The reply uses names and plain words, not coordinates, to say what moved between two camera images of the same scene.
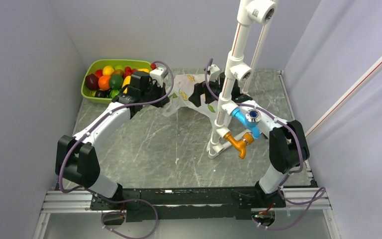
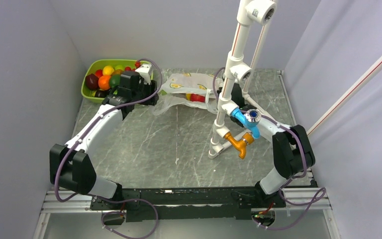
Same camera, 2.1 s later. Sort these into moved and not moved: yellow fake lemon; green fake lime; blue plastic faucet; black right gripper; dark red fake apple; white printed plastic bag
Moved: black right gripper; white printed plastic bag
Not moved: dark red fake apple; green fake lime; yellow fake lemon; blue plastic faucet
